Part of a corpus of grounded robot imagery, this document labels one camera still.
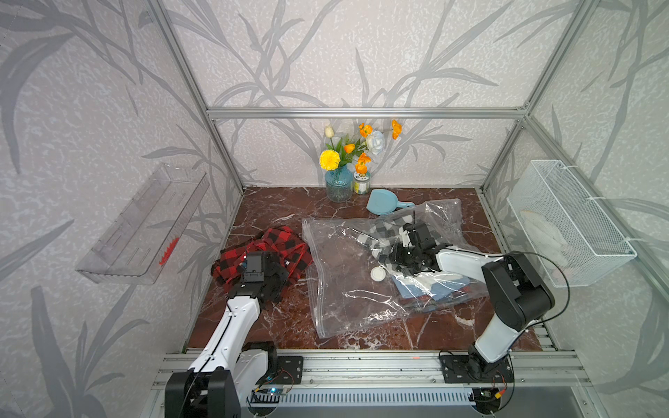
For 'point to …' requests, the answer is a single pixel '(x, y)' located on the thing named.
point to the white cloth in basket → (549, 243)
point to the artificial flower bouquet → (338, 152)
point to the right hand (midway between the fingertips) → (388, 254)
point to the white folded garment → (427, 279)
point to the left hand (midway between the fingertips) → (288, 270)
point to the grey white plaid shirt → (380, 236)
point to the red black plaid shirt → (287, 247)
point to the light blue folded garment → (442, 291)
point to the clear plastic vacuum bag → (365, 273)
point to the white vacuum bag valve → (377, 273)
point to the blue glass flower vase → (339, 185)
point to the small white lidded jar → (361, 184)
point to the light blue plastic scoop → (382, 202)
